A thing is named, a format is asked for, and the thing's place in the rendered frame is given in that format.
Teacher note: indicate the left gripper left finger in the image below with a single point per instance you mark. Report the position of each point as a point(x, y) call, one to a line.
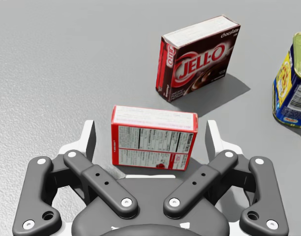
point(35, 186)

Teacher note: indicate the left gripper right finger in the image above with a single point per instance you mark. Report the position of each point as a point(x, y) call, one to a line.
point(266, 186)

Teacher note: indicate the green and blue rectangular can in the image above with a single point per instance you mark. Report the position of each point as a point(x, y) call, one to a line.
point(290, 93)

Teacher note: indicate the red and white carton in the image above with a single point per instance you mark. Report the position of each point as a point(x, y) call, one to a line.
point(153, 137)

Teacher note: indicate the brown and red carton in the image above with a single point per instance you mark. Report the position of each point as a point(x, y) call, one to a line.
point(202, 61)

